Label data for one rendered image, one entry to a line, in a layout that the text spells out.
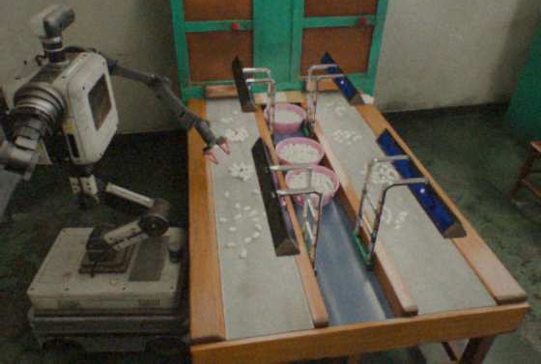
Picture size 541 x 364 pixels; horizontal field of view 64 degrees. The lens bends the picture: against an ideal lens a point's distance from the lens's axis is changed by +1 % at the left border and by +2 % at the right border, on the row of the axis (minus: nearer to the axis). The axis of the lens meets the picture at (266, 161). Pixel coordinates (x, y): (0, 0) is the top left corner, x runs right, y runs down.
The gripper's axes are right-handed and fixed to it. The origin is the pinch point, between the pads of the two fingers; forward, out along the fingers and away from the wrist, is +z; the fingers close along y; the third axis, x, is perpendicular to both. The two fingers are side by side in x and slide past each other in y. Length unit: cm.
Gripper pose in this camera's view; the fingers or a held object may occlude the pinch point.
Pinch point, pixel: (222, 157)
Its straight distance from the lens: 203.2
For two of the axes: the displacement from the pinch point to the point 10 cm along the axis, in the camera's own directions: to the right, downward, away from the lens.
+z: 5.5, 8.2, 1.8
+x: 6.8, -3.1, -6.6
